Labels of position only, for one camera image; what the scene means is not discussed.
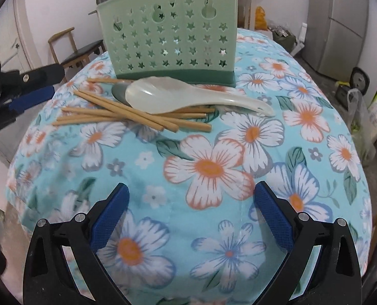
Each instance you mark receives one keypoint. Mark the white panel door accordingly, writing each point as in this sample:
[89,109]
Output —
[4,38]

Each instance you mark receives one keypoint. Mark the grey-green soup spoon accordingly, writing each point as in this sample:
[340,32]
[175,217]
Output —
[118,92]

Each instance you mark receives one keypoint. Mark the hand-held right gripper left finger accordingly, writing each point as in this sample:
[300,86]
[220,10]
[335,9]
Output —
[112,219]

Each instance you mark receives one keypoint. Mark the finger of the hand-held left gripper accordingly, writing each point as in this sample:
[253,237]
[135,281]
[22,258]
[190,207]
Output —
[32,98]
[35,75]

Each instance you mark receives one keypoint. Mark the yellow plastic bag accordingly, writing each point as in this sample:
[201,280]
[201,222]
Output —
[260,19]

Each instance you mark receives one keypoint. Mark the pile of wooden chopsticks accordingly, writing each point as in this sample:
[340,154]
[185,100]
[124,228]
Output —
[112,106]

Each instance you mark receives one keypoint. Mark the green star-cutout utensil holder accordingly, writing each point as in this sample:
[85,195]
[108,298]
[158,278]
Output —
[175,25]

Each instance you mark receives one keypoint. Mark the yellow black tool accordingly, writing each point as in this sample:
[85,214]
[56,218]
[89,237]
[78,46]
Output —
[342,90]

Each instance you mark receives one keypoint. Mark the white translucent soup spoon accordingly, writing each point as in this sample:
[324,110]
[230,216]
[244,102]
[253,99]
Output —
[150,93]

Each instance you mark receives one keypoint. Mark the white plastic stand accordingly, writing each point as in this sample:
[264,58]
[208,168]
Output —
[300,36]

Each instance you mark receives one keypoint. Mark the silver refrigerator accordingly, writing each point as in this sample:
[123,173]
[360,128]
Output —
[337,22]

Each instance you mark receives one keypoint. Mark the wooden chair with black seat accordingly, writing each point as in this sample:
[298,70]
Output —
[80,52]

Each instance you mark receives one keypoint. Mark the clear plastic bag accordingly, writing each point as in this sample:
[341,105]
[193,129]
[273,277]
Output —
[361,127]

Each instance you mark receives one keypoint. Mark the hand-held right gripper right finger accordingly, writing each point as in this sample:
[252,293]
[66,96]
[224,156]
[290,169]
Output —
[274,216]

